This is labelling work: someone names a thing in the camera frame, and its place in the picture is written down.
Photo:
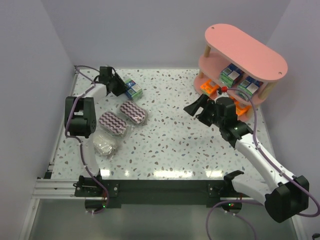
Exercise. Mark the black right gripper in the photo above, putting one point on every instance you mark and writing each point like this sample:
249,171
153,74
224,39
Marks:
203,111

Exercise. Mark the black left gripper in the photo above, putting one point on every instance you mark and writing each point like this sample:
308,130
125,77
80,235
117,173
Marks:
114,83

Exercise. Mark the orange sponge box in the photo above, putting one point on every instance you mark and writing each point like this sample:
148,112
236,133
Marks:
242,110
209,88

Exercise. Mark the green sponge pack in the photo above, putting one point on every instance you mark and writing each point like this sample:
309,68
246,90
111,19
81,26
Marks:
134,91
248,87
231,75

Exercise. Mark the purple striped sponge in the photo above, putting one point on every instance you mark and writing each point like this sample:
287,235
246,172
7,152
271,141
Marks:
113,124
133,112

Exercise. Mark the grey scrubber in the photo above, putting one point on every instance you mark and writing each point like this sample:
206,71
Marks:
104,144

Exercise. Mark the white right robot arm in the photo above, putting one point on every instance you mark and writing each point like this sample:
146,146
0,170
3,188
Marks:
281,193

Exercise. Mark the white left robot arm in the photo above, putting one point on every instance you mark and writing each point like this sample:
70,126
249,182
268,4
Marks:
80,121

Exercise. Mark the pink three-tier shelf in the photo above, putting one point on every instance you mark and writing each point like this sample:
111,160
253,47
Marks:
227,44

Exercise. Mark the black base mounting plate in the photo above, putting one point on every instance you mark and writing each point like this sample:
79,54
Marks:
116,193

